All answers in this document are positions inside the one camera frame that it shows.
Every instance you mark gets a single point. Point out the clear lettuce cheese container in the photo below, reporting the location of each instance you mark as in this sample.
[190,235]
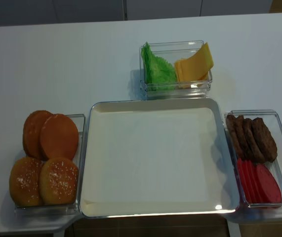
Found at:
[171,52]

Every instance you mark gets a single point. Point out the clear bun container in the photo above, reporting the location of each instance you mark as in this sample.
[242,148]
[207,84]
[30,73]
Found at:
[69,208]

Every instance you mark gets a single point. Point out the tomato slice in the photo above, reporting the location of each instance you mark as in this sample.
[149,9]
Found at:
[240,172]
[246,164]
[258,194]
[269,190]

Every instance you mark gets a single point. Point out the clear patty tomato container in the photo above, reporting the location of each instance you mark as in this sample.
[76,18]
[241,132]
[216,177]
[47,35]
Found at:
[272,121]

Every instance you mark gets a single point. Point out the brown patty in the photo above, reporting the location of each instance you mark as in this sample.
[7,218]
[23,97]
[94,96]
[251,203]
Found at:
[230,122]
[264,139]
[245,153]
[247,128]

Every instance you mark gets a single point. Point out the sesame bun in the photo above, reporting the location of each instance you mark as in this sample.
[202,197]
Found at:
[24,182]
[58,181]

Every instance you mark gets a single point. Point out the sesame bun top left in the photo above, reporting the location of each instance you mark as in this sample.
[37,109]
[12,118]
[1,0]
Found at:
[24,182]

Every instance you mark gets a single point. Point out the green lettuce leaves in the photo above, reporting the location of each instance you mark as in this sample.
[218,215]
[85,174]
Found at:
[160,75]

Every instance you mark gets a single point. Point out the yellow cheese slices stack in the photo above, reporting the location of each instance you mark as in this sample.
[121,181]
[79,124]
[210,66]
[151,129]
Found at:
[195,68]

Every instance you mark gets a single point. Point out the sesame bun top right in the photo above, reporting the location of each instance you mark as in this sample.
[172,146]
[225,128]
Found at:
[58,181]

